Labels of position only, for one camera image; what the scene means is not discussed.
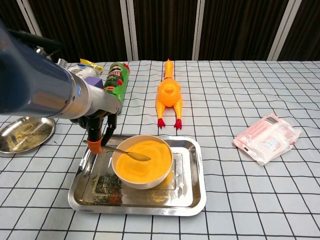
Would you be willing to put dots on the orange rubber chicken toy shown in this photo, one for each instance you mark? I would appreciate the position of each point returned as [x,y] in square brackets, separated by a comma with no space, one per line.
[168,95]

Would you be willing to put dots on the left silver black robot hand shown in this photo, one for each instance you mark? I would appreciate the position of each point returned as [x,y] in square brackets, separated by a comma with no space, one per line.
[105,102]

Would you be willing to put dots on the rectangular stainless steel tray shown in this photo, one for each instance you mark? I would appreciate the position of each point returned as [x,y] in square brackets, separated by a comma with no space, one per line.
[95,200]

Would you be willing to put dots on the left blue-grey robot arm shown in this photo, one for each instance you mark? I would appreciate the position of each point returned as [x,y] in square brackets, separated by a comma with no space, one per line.
[32,85]

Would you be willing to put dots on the purple foam cube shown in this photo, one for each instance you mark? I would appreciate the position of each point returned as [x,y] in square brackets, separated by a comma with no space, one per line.
[93,81]

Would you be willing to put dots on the small metal spoon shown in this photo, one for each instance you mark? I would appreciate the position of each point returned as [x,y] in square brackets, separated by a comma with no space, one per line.
[140,157]

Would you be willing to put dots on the green Pringles can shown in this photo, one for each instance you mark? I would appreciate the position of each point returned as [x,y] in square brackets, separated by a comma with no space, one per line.
[117,77]

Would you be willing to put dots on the white round bowl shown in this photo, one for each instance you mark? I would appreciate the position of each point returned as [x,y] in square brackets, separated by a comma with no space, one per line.
[140,185]

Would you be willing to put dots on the pink white plastic packet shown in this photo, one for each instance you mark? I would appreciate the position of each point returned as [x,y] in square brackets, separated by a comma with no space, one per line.
[267,140]

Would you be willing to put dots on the black folding partition screen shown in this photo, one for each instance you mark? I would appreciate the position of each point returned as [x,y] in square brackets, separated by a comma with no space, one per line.
[87,25]

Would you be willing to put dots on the white yellow bag roll pack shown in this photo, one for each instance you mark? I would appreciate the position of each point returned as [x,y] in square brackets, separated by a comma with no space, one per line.
[85,70]

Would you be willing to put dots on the blue checked tablecloth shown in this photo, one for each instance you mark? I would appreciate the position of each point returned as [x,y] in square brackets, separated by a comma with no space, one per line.
[225,200]

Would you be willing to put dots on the round stainless steel plate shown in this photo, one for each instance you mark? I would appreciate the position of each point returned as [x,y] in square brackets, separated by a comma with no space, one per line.
[25,135]

